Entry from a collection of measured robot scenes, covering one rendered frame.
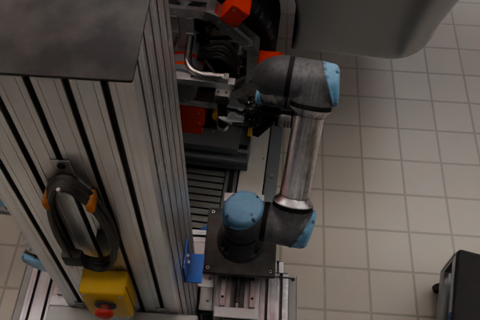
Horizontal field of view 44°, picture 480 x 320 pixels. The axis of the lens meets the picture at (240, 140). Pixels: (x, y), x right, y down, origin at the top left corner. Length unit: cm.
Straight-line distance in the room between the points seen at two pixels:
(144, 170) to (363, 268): 207
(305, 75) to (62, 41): 96
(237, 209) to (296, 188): 18
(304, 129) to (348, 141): 152
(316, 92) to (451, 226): 157
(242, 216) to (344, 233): 125
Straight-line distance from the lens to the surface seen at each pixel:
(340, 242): 286
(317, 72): 161
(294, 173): 167
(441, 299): 269
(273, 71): 162
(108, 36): 74
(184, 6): 210
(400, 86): 345
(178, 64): 219
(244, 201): 172
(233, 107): 216
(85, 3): 79
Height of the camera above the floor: 255
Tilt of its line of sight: 55 degrees down
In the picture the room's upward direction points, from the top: 2 degrees clockwise
